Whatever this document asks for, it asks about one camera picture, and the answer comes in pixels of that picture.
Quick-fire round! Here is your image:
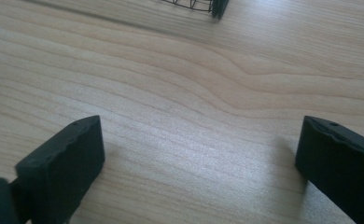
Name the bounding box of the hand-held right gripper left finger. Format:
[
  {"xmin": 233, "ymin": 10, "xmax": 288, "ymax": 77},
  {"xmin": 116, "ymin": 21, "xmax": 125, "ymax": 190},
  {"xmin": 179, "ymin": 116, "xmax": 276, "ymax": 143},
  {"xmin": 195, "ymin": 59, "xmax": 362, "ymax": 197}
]
[{"xmin": 14, "ymin": 115, "xmax": 106, "ymax": 224}]

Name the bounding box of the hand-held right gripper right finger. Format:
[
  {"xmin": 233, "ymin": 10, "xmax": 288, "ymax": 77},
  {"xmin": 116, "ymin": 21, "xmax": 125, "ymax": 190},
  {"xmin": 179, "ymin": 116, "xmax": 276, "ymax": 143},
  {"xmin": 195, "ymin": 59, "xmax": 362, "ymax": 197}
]
[{"xmin": 295, "ymin": 115, "xmax": 364, "ymax": 224}]

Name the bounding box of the black wire basket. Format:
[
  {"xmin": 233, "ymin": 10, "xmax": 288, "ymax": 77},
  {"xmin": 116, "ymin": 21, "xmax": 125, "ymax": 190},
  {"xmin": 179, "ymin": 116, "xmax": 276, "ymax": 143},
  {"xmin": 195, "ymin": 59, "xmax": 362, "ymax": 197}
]
[{"xmin": 161, "ymin": 0, "xmax": 215, "ymax": 13}]

